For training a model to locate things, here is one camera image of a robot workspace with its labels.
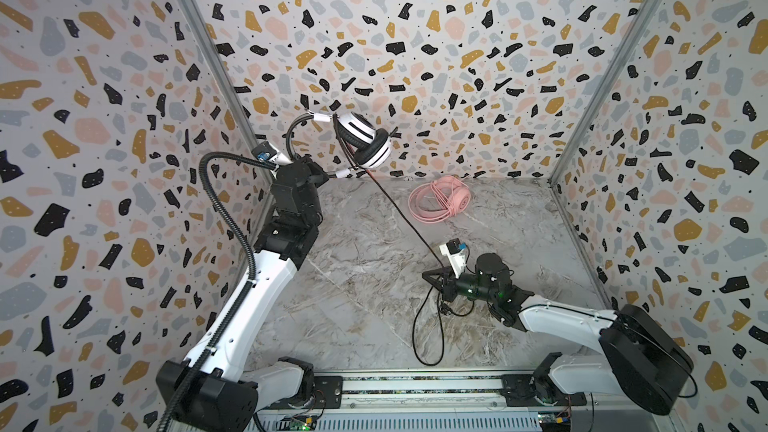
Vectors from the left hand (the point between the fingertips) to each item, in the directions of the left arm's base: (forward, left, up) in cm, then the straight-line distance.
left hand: (299, 147), depth 66 cm
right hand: (-16, -27, -29) cm, 43 cm away
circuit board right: (-47, -59, -45) cm, 88 cm away
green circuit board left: (-47, +1, -44) cm, 64 cm away
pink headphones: (+20, -37, -42) cm, 60 cm away
